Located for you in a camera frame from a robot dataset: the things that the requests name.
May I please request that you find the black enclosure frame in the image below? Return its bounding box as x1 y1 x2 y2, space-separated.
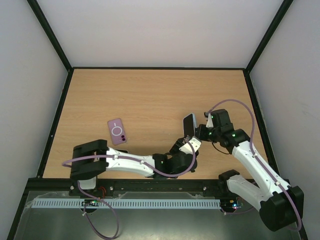
7 0 293 240

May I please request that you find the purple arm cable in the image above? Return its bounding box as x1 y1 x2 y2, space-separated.
61 136 197 178
206 99 303 232

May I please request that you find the white slotted cable duct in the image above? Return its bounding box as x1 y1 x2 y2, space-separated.
31 198 221 210

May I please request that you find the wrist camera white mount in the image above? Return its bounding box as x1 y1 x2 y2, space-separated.
204 112 214 128
179 136 202 154

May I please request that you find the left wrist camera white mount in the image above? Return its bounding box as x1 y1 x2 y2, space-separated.
179 136 202 154

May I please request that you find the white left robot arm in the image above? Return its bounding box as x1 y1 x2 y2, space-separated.
62 136 202 190

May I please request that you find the black smartphone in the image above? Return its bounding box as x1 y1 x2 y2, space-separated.
182 114 196 138

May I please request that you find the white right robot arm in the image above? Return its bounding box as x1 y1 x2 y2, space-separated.
195 109 304 232

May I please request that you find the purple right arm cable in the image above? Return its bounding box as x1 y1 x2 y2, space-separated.
206 99 303 232

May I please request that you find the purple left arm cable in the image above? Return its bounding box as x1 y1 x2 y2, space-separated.
61 136 197 178

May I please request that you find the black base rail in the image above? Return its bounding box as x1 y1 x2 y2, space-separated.
84 178 237 199

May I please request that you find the phone in white case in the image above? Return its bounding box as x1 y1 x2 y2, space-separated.
116 149 129 153

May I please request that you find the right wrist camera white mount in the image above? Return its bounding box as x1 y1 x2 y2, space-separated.
204 112 214 128

